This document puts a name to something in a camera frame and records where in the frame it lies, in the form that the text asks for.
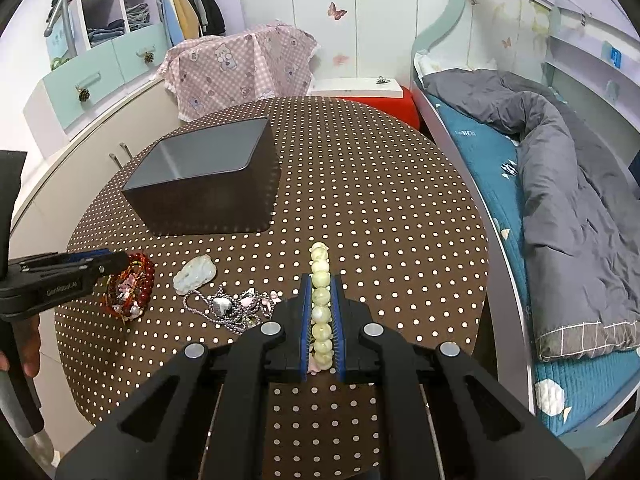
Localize teal bed sheet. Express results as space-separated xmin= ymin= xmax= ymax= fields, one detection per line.
xmin=419 ymin=94 xmax=639 ymax=436

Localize pink checkered cloth cover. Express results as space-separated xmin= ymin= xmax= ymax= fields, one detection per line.
xmin=158 ymin=21 xmax=319 ymax=122

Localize dark metal storage box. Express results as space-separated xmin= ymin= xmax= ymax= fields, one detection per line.
xmin=122 ymin=117 xmax=281 ymax=236

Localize red storage box white lid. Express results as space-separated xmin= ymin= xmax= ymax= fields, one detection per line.
xmin=307 ymin=77 xmax=421 ymax=130

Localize cream bead bracelet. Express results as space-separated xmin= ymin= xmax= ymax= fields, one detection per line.
xmin=308 ymin=242 xmax=335 ymax=372

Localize beige low cabinet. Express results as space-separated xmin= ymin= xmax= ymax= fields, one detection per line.
xmin=10 ymin=79 xmax=180 ymax=452

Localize folded jeans stack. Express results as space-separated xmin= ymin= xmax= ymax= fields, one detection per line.
xmin=87 ymin=2 xmax=151 ymax=47

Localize red bead bracelet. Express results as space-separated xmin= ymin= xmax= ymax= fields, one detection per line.
xmin=102 ymin=252 xmax=156 ymax=322

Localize white cubby shelf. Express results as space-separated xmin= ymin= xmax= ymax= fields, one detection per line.
xmin=69 ymin=0 xmax=162 ymax=51

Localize brown polka dot tablecloth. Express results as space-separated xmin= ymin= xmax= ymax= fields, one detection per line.
xmin=53 ymin=95 xmax=492 ymax=480

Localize silver chain necklace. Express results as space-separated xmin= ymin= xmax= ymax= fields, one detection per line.
xmin=182 ymin=284 xmax=281 ymax=335

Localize mint green bunk bed frame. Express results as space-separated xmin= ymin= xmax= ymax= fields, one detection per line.
xmin=409 ymin=0 xmax=640 ymax=430

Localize hanging clothes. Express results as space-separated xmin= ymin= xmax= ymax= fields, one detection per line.
xmin=156 ymin=0 xmax=226 ymax=47

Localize mint drawer unit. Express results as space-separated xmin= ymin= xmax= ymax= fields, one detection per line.
xmin=24 ymin=24 xmax=168 ymax=158

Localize grey duvet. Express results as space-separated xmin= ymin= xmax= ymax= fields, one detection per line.
xmin=422 ymin=70 xmax=639 ymax=361

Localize white jade pendant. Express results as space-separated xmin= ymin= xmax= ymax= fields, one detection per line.
xmin=172 ymin=255 xmax=217 ymax=296

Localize person left hand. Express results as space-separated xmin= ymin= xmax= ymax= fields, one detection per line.
xmin=10 ymin=314 xmax=41 ymax=378

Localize grey metal pole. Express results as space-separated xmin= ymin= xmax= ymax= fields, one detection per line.
xmin=43 ymin=0 xmax=77 ymax=58

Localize white wardrobe with butterflies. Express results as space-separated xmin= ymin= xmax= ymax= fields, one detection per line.
xmin=241 ymin=0 xmax=447 ymax=84

